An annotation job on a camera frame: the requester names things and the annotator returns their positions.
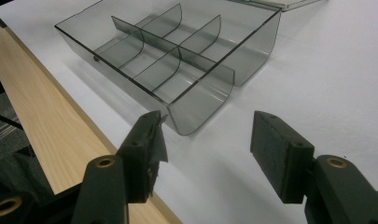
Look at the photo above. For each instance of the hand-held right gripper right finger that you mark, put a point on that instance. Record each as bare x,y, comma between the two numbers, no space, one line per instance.
277,155

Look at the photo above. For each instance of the white table cover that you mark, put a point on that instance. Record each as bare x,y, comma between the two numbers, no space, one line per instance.
317,87

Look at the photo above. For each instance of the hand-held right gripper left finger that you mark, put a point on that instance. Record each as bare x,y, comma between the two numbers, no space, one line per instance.
140,155

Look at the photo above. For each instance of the clear grey compartment box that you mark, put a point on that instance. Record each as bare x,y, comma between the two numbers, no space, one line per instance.
165,62

